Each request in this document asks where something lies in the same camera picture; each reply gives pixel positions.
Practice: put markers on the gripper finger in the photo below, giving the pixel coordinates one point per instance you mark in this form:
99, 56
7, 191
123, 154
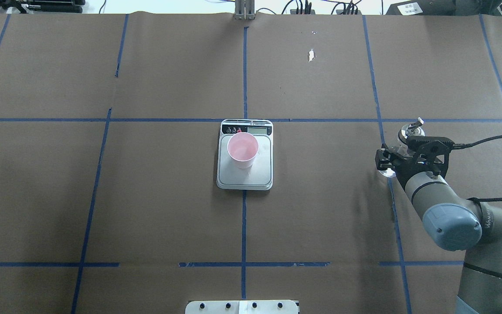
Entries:
384, 159

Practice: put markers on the clear glass sauce bottle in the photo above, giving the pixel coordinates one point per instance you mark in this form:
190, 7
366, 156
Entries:
399, 145

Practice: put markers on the pink cup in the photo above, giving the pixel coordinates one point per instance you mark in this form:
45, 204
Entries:
243, 149

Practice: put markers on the silver kitchen scale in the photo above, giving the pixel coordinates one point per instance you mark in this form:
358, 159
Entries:
260, 175

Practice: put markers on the black box with label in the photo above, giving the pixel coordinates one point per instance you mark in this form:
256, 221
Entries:
422, 7

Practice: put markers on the brown paper table cover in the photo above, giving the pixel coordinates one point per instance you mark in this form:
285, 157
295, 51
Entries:
109, 131

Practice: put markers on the black folded tripod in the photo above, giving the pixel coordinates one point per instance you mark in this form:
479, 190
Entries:
53, 6

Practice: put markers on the aluminium frame post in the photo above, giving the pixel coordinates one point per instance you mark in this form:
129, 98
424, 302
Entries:
244, 10

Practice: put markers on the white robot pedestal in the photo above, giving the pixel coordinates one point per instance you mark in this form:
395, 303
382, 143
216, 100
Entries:
243, 307

